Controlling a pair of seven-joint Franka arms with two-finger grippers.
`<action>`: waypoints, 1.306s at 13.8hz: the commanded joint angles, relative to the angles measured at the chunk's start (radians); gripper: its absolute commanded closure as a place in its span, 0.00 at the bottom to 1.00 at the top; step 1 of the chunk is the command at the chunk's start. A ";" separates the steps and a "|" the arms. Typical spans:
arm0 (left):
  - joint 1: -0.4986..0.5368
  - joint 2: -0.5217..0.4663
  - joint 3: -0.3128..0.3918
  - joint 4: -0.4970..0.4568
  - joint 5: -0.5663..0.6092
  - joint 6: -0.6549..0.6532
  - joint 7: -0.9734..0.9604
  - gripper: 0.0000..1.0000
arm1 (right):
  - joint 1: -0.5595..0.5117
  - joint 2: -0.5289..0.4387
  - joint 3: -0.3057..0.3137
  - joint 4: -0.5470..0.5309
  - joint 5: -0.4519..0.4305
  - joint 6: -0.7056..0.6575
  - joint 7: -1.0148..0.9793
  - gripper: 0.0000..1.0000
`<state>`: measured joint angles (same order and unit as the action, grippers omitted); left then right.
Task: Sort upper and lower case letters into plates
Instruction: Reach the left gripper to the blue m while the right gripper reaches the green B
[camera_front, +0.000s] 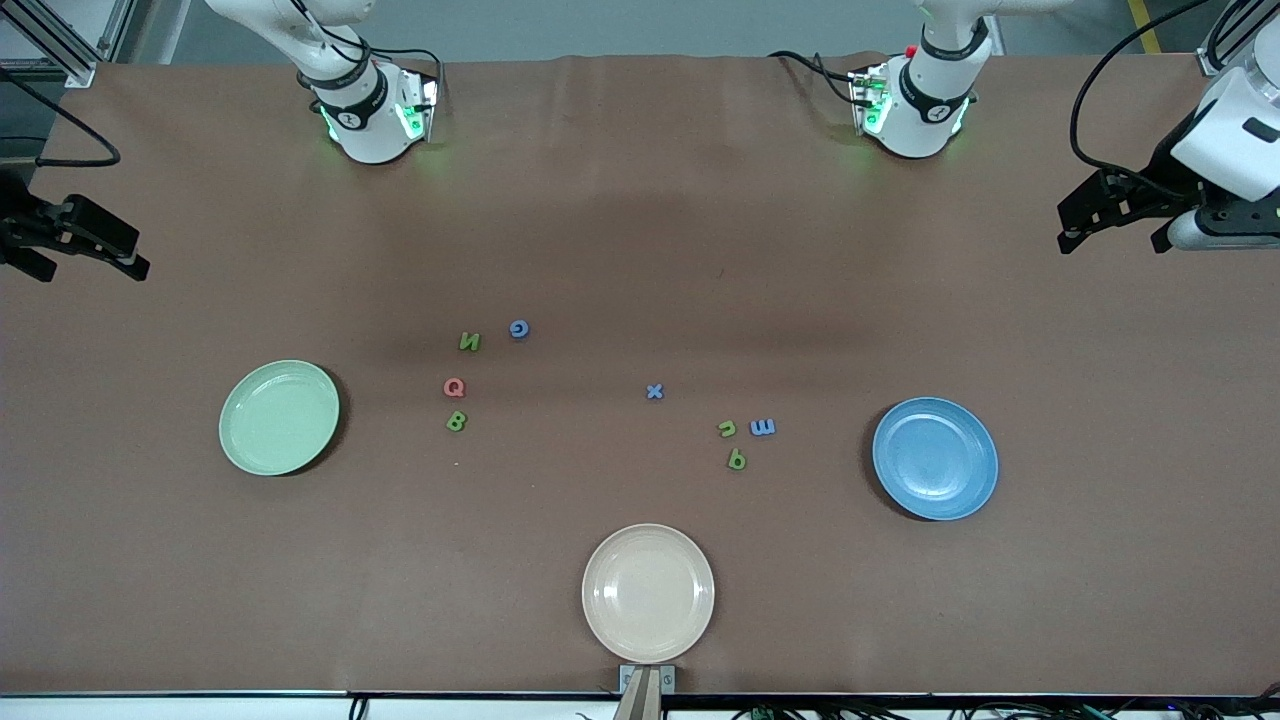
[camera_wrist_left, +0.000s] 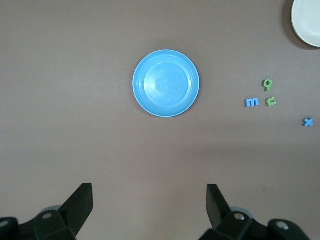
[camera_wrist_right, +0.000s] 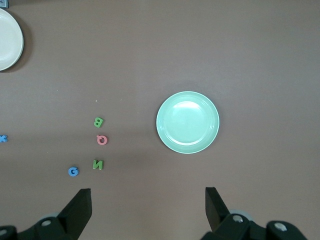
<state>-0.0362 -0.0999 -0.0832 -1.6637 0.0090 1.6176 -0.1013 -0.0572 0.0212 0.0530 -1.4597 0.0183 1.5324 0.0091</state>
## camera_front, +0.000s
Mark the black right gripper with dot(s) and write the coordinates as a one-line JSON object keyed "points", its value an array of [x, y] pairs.
{"points": [[18, 226]]}

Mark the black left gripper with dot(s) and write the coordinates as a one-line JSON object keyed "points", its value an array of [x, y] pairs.
{"points": [[1163, 171]]}

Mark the red letter Q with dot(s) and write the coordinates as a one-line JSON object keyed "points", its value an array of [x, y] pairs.
{"points": [[448, 388]]}

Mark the blue letter E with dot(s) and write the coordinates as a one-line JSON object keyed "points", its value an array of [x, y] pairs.
{"points": [[763, 427]]}

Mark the green letter B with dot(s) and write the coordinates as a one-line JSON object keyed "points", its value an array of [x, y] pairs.
{"points": [[456, 421]]}

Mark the green letter q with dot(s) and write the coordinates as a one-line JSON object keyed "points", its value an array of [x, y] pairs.
{"points": [[742, 460]]}

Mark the blue letter c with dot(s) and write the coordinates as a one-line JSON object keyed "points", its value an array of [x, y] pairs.
{"points": [[519, 322]]}

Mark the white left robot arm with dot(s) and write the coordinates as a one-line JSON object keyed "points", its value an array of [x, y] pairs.
{"points": [[915, 120]]}

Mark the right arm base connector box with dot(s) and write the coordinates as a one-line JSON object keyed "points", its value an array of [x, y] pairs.
{"points": [[420, 105]]}

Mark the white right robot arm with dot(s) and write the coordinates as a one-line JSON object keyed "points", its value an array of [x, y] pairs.
{"points": [[365, 130]]}

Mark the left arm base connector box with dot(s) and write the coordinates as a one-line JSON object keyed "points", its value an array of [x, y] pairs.
{"points": [[868, 100]]}

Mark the light green plate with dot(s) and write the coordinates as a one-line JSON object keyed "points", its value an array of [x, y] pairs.
{"points": [[270, 430]]}

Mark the blue plate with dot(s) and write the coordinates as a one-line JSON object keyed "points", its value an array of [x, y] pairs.
{"points": [[935, 460]]}

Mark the brown table mat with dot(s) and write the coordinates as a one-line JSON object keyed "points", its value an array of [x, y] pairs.
{"points": [[640, 200]]}

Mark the beige plate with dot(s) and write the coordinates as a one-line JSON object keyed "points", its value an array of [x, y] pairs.
{"points": [[648, 595]]}

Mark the slanted aluminium frame profile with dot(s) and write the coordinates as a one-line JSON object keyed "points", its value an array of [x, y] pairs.
{"points": [[75, 70]]}

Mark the upright aluminium frame profile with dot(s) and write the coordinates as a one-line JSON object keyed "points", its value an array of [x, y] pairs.
{"points": [[117, 30]]}

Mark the metal bracket with post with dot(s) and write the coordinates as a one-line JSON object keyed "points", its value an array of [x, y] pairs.
{"points": [[647, 690]]}

